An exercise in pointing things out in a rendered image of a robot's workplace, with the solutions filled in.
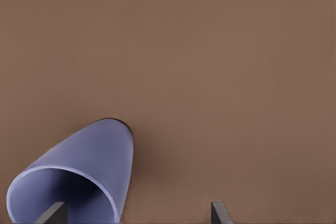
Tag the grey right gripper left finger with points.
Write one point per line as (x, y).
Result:
(55, 214)

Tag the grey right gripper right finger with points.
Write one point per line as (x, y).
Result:
(220, 214)

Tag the blue-purple cup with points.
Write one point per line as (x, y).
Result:
(99, 150)

